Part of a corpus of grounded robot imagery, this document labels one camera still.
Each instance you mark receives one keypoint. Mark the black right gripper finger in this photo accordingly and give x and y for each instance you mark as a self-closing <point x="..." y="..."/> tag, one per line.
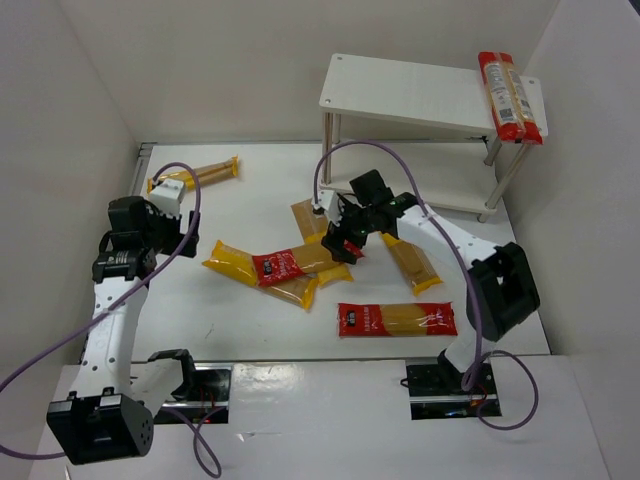
<point x="333" y="241"/>
<point x="352" y="252"/>

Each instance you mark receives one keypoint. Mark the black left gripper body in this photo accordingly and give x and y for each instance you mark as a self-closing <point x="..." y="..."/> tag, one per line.
<point x="187" y="233"/>

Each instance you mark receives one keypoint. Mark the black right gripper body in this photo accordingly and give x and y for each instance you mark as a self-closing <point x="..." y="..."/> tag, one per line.
<point x="338" y="239"/>

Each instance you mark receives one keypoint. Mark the red pasta bag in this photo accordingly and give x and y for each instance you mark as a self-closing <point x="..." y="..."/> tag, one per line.
<point x="511" y="111"/>
<point x="396" y="320"/>
<point x="284" y="265"/>

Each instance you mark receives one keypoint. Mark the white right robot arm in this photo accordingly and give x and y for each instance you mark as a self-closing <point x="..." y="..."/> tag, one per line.
<point x="500" y="289"/>

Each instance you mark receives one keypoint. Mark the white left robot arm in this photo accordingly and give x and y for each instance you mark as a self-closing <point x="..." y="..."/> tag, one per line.
<point x="108" y="414"/>

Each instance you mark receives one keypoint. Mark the yellow pasta bag centre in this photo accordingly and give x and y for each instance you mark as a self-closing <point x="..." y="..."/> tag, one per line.
<point x="312" y="228"/>

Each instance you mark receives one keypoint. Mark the yellow pasta bag left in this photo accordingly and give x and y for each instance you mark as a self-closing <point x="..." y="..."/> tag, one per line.
<point x="237" y="265"/>

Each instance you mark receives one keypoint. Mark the yellow pasta bag right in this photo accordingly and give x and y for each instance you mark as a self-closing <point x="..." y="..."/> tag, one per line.
<point x="413" y="264"/>

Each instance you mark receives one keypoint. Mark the thin yellow pasta bag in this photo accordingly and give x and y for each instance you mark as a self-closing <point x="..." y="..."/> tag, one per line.
<point x="206" y="175"/>

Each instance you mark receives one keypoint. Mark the red pasta bag front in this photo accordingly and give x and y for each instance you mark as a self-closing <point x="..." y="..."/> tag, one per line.
<point x="396" y="320"/>

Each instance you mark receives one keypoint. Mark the red pasta bag on shelf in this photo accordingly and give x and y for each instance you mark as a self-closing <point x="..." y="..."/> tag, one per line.
<point x="511" y="111"/>

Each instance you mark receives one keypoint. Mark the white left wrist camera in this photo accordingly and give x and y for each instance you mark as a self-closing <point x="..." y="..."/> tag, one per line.
<point x="168" y="196"/>

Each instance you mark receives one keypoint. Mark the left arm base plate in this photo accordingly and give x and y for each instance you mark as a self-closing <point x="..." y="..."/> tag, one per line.
<point x="208" y="400"/>

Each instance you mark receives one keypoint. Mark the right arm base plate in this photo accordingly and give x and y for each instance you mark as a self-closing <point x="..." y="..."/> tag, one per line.
<point x="434" y="395"/>

